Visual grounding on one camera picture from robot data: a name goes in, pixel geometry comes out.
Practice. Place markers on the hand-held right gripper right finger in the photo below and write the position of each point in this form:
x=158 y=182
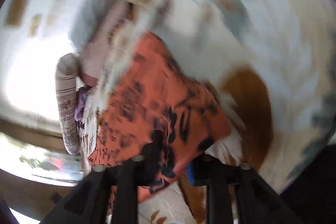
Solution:
x=190 y=174

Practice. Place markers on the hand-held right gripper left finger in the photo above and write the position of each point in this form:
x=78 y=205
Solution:
x=126 y=179

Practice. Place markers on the orange floral shirt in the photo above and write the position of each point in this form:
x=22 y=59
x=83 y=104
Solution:
x=147 y=98

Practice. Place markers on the purple cloth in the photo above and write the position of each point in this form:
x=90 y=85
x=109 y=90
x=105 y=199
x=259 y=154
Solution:
x=80 y=106

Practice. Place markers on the striped bolster pillow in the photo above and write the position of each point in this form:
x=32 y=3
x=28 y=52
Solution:
x=67 y=98

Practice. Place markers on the pink bed sheet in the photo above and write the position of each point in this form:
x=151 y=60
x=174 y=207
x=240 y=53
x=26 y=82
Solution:
x=102 y=56

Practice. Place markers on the leaf printed blanket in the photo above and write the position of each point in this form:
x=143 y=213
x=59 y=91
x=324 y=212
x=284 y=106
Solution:
x=262 y=43

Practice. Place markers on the grey pillow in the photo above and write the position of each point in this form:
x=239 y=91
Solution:
x=105 y=3

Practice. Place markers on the wooden window frame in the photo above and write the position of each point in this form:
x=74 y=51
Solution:
x=29 y=129

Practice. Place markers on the beige wall switch plate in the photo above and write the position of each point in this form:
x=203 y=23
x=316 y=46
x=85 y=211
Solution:
x=36 y=24
x=18 y=7

